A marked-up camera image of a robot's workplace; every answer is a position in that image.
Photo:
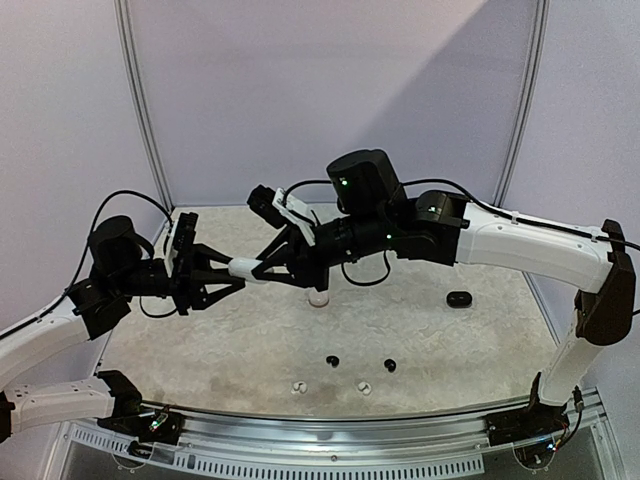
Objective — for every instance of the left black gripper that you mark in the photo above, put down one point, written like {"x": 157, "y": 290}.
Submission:
{"x": 190, "y": 272}

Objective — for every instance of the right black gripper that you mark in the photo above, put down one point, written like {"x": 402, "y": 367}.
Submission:
{"x": 302, "y": 255}

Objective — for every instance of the white earbud charging case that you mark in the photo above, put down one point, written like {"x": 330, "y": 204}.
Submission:
{"x": 241, "y": 267}

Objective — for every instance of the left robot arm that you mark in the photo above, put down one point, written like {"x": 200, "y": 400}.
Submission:
{"x": 194, "y": 276}

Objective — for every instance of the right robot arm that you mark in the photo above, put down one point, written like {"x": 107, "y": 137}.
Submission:
{"x": 447, "y": 225}

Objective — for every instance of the black earbud charging case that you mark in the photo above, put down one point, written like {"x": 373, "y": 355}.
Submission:
{"x": 459, "y": 299}

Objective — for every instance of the black earbud left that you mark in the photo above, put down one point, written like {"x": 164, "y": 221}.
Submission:
{"x": 332, "y": 361}

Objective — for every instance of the black earbud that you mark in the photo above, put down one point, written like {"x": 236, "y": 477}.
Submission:
{"x": 390, "y": 365}
{"x": 332, "y": 361}

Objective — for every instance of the white earbud left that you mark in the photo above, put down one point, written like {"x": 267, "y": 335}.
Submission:
{"x": 299, "y": 387}

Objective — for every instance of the white earbud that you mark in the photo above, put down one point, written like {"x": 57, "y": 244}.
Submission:
{"x": 365, "y": 388}
{"x": 299, "y": 387}

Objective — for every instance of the black earbud right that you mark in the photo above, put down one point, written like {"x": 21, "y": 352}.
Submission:
{"x": 390, "y": 365}

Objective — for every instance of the white earbud right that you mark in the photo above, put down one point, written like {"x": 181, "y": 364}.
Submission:
{"x": 365, "y": 388}

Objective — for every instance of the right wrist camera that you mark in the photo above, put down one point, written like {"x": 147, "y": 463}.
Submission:
{"x": 279, "y": 210}

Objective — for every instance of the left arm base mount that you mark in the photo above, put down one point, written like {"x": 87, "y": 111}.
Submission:
{"x": 147, "y": 425}

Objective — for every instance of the left aluminium frame post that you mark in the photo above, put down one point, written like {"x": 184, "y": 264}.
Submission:
{"x": 133, "y": 72}

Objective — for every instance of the aluminium frame post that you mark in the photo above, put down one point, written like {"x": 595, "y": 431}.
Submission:
{"x": 531, "y": 70}
{"x": 133, "y": 72}

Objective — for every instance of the aluminium front rail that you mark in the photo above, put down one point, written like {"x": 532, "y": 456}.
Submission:
{"x": 452, "y": 444}

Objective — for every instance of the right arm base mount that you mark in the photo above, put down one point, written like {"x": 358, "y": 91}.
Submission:
{"x": 535, "y": 420}

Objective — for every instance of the right aluminium frame post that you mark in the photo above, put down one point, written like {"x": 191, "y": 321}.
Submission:
{"x": 531, "y": 70}

